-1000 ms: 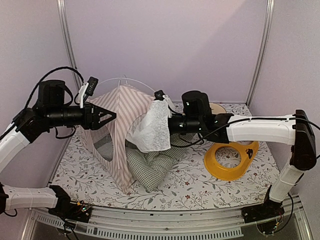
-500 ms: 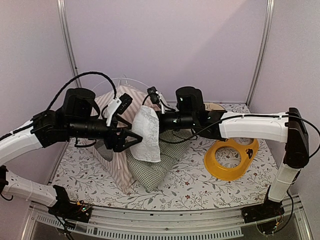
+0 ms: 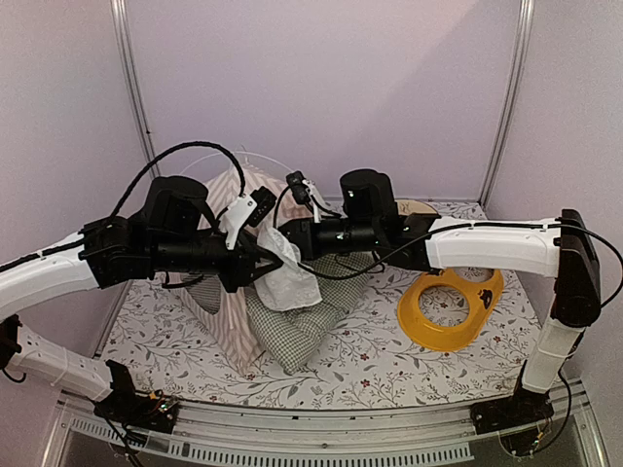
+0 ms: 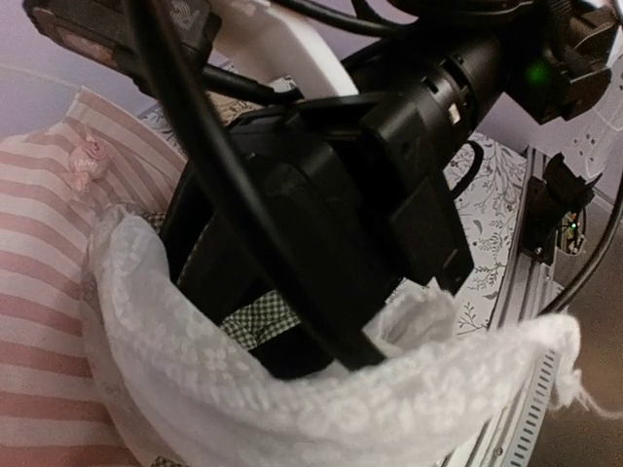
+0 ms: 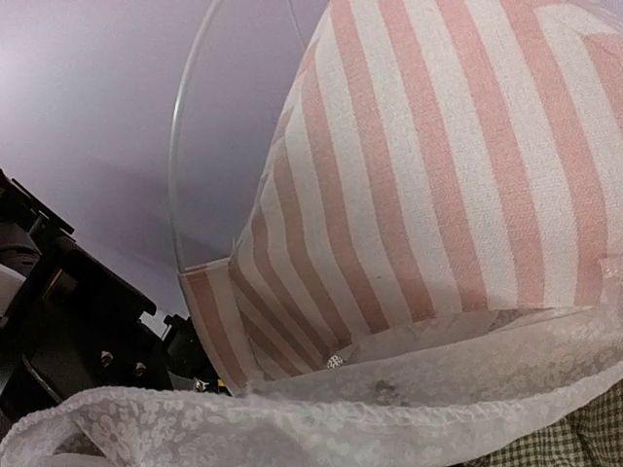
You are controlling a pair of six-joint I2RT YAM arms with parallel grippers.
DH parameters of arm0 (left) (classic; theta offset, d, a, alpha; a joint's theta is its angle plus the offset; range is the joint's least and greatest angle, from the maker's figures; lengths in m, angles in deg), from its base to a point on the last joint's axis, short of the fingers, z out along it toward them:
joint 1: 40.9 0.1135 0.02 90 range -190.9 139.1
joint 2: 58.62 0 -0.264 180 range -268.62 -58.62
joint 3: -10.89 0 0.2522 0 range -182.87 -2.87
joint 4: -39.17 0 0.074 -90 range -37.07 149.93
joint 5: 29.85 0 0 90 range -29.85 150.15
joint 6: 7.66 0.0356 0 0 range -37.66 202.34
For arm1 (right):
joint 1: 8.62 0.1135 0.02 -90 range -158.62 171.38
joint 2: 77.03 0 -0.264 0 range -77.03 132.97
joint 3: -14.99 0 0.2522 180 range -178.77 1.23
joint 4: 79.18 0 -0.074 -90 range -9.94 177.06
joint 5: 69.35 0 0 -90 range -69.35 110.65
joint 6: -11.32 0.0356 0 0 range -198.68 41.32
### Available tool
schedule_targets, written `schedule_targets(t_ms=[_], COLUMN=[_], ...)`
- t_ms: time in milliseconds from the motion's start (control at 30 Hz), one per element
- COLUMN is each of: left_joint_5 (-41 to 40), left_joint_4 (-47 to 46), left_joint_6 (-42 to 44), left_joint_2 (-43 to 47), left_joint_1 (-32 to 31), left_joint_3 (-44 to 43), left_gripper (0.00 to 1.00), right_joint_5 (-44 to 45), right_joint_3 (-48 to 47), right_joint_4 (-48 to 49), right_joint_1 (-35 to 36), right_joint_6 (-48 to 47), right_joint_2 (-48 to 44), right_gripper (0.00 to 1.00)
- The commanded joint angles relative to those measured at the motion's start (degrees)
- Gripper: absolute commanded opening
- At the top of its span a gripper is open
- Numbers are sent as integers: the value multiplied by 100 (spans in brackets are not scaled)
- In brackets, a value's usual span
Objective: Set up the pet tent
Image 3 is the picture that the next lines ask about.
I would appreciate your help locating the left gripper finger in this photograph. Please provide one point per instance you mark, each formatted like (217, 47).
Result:
(263, 275)
(265, 260)

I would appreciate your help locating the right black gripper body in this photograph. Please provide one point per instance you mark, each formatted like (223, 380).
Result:
(361, 235)

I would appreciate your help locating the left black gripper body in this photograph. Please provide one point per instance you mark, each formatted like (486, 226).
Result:
(180, 255)

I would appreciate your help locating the pink striped pet tent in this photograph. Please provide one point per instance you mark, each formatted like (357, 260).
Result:
(289, 287)

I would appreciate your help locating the green checkered cushion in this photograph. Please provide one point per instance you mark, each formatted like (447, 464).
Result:
(302, 316)

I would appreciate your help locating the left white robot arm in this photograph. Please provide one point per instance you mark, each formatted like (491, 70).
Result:
(50, 273)

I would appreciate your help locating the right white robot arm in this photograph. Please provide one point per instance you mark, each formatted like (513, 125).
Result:
(560, 248)

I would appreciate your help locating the beige bowl behind cushion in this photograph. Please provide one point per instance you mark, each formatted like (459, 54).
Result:
(411, 206)

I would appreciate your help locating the floral table mat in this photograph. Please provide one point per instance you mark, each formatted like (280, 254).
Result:
(366, 362)

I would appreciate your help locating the yellow bowl stand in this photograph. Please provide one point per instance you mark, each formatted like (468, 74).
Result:
(446, 311)

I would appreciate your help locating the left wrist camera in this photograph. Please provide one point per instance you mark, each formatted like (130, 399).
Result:
(247, 210)

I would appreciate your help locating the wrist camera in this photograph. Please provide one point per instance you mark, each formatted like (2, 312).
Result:
(306, 193)
(247, 210)

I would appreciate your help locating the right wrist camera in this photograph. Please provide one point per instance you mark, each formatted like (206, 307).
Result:
(306, 193)

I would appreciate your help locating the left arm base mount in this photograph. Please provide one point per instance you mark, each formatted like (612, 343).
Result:
(155, 411)

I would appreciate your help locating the front aluminium rail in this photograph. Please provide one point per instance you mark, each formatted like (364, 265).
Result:
(221, 435)

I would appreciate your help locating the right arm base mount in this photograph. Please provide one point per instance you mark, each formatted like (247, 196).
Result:
(521, 407)

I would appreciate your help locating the right aluminium frame post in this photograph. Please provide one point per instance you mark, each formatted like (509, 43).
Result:
(517, 67)

